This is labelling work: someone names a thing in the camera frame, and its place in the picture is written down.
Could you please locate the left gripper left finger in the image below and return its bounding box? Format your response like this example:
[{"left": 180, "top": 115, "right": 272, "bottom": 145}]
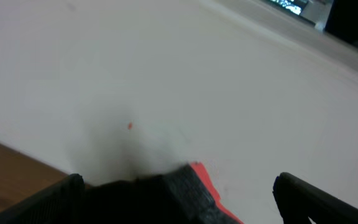
[{"left": 0, "top": 174, "right": 85, "bottom": 224}]

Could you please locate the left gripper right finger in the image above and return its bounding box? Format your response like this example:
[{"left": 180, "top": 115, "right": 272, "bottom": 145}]
[{"left": 273, "top": 172, "right": 358, "bottom": 224}]

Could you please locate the black shorts red waistband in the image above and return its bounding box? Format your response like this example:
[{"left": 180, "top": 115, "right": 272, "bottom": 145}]
[{"left": 79, "top": 162, "right": 241, "bottom": 224}]

